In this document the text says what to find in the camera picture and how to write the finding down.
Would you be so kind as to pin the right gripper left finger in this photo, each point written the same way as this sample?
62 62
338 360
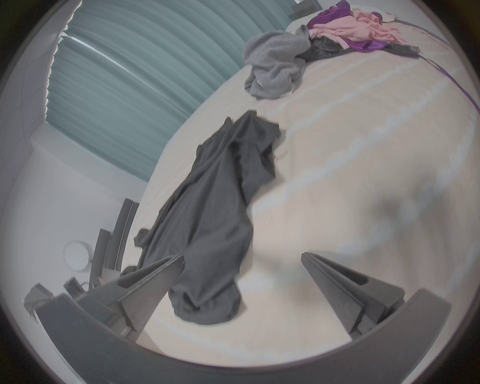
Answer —
153 296

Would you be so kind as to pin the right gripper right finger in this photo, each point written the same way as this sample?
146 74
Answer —
333 296

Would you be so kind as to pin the black T-shirt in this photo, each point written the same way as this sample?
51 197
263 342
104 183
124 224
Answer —
210 225

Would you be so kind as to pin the bed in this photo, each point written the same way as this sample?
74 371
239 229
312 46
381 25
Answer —
356 150

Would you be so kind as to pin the pile of clothes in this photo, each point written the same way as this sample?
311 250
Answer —
352 30

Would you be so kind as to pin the black chest of drawers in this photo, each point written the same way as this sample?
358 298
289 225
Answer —
120 232

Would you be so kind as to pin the blue-green curtain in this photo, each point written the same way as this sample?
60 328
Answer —
168 37
112 112

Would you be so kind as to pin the grey garment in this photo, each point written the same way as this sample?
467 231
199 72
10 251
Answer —
273 63

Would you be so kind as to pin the white printed pillow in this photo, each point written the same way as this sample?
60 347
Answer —
390 15

